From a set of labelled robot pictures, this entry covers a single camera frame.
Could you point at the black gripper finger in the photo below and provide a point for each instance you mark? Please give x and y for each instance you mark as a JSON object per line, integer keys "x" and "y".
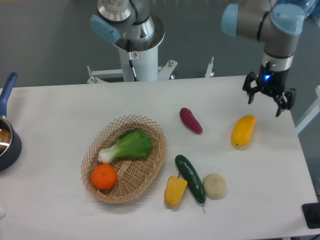
{"x": 250, "y": 91}
{"x": 285, "y": 101}

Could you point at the white pedestal base frame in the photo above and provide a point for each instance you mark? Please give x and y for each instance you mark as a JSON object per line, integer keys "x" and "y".
{"x": 164, "y": 73}

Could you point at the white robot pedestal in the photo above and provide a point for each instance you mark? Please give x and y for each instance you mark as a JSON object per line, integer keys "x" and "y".
{"x": 139, "y": 59}

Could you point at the yellow bell pepper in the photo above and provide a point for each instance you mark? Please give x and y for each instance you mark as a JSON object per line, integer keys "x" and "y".
{"x": 174, "y": 191}

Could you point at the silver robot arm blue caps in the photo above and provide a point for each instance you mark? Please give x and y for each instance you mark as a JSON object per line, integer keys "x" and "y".
{"x": 137, "y": 34}

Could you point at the beige steamed bun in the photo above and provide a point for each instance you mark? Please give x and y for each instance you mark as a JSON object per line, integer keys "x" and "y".
{"x": 215, "y": 186}

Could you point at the blue plastic bag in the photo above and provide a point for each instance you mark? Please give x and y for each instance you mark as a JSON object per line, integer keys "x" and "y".
{"x": 308, "y": 7}

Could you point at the yellow mango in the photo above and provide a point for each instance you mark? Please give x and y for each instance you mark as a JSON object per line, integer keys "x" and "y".
{"x": 243, "y": 131}

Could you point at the purple sweet potato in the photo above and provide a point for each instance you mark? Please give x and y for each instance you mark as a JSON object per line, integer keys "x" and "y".
{"x": 190, "y": 121}

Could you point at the black device at table edge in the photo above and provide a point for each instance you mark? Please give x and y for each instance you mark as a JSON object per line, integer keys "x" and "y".
{"x": 311, "y": 212}

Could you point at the orange tangerine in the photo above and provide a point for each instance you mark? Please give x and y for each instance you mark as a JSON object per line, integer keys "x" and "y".
{"x": 104, "y": 177}

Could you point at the dark green cucumber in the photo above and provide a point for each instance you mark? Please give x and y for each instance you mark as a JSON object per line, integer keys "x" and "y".
{"x": 189, "y": 173}

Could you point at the woven wicker basket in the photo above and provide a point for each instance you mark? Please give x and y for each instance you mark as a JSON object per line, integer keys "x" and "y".
{"x": 133, "y": 175}

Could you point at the green bok choy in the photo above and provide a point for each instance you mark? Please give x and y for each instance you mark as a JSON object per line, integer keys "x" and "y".
{"x": 135, "y": 144}

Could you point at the blue saucepan with handle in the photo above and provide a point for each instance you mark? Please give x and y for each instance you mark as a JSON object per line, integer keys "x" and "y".
{"x": 10, "y": 141}

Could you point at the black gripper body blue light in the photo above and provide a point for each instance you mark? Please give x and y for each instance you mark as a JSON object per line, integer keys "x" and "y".
{"x": 271, "y": 82}

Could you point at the white frame at right edge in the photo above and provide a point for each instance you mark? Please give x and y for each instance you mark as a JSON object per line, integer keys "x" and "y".
{"x": 309, "y": 114}

